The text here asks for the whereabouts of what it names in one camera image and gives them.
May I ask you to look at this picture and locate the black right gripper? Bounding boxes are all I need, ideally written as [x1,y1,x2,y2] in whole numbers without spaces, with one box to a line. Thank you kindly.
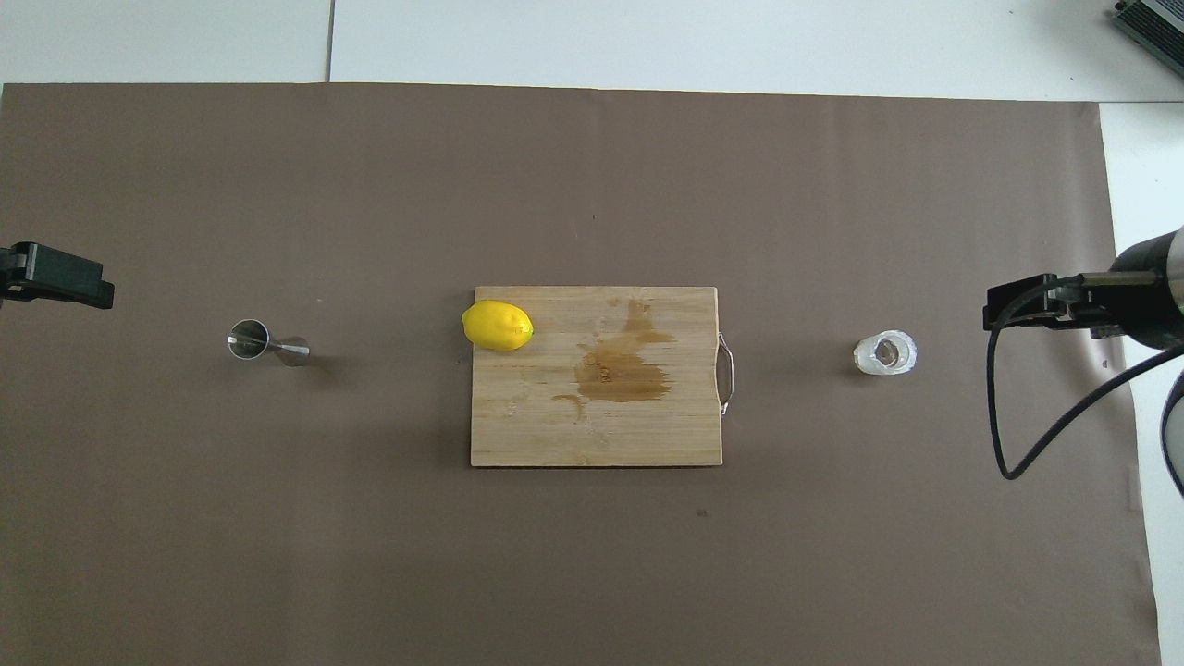
[983,227,1184,351]

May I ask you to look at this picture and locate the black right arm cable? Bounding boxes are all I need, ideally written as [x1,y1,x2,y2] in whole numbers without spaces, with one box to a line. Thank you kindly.
[986,271,1184,480]

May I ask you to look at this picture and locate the brown paper table mat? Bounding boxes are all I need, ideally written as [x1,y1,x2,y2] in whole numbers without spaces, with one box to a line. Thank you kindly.
[0,81,1162,666]

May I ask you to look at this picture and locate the wooden cutting board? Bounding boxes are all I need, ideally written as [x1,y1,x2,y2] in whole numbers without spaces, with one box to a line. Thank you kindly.
[470,285,736,468]

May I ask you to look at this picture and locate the grey finned metal device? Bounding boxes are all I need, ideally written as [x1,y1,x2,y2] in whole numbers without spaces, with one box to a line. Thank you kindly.
[1113,0,1184,77]

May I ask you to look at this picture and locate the steel double jigger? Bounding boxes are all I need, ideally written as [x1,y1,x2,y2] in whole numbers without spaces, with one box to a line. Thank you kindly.
[228,319,312,367]

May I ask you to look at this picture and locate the yellow lemon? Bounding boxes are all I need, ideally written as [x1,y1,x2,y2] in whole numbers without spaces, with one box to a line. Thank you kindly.
[462,299,536,352]

